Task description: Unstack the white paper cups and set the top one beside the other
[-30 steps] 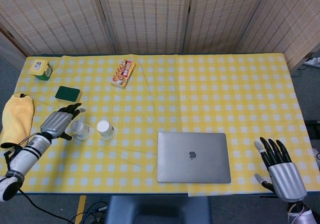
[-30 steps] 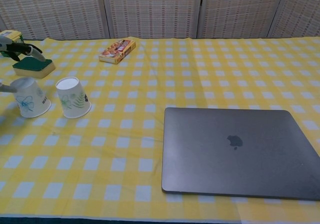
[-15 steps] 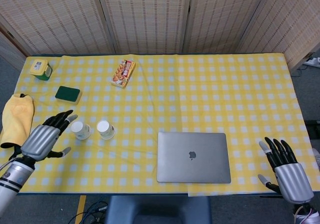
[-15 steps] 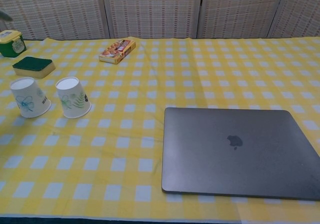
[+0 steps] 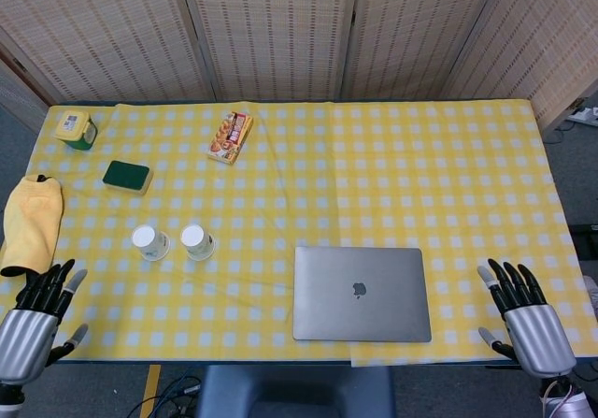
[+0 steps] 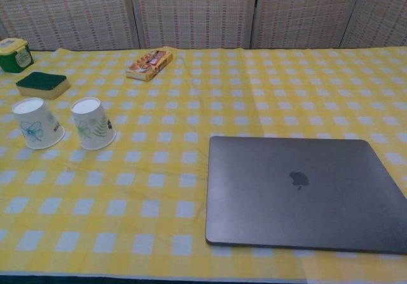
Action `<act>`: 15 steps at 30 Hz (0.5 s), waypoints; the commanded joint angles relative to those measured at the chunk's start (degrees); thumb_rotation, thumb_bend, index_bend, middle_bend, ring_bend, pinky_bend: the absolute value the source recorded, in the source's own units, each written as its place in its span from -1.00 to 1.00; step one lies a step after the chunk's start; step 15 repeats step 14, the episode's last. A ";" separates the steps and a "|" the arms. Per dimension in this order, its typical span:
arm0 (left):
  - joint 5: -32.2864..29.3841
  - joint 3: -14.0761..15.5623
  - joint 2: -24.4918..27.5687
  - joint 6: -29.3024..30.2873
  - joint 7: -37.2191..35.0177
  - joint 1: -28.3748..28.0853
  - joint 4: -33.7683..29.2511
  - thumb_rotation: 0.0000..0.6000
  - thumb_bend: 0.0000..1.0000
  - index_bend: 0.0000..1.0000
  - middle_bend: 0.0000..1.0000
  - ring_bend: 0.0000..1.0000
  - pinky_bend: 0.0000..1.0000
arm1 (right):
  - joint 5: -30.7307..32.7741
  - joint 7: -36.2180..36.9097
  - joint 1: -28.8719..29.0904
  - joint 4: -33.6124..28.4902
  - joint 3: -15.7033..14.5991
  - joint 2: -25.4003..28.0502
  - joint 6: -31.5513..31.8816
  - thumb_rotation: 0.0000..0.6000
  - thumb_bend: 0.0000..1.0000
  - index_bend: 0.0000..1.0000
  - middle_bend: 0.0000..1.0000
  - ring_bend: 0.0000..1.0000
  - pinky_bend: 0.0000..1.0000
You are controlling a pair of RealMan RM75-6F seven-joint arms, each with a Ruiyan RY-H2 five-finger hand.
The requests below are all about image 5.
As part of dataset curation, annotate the blue grey robot body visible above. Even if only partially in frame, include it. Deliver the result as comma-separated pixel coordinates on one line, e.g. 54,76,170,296
194,365,397,418

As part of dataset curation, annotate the white paper cup green print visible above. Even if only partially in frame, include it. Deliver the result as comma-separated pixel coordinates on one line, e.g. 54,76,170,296
179,223,218,262

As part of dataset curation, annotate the yellow white checkered tablecloth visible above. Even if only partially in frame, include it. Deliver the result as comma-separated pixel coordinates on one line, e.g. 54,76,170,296
0,102,352,364
332,99,591,368

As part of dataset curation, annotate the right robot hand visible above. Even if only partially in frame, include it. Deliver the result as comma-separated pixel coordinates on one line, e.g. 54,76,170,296
477,257,578,382

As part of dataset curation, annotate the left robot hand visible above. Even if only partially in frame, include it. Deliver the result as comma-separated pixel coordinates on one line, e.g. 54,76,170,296
0,258,90,385

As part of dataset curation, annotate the yellow snack box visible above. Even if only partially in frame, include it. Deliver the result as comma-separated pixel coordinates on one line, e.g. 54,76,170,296
206,111,254,166

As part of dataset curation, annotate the black floor cable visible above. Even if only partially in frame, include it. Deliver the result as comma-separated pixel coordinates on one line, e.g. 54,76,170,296
125,367,203,418

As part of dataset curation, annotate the woven bamboo screen panel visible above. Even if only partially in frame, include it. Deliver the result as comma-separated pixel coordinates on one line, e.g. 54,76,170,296
0,57,50,135
340,0,508,102
0,0,219,107
177,0,362,102
443,0,598,135

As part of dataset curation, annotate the green yellow sponge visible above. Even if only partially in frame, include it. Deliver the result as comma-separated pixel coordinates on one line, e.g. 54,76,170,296
102,159,156,196

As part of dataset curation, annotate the yellow floor tape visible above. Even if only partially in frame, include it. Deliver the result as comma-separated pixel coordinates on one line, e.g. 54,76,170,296
139,364,163,418

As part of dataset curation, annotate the yellow cloth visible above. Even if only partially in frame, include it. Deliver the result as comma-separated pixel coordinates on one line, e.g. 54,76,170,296
0,173,64,279

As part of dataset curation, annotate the black floor object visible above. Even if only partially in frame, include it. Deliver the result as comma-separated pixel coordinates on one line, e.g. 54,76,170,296
566,223,598,252

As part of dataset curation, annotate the white paper cup blue flower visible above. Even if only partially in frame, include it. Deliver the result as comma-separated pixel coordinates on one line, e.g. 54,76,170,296
131,224,172,263

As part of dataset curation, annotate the green container yellow lid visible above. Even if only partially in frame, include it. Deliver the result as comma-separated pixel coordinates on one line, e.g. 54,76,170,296
51,110,98,151

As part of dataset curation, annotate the grey laptop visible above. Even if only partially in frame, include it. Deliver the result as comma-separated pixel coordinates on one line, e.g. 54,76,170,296
292,246,433,344

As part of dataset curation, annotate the white power strip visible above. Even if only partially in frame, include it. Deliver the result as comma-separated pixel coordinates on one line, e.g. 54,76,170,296
566,106,598,128

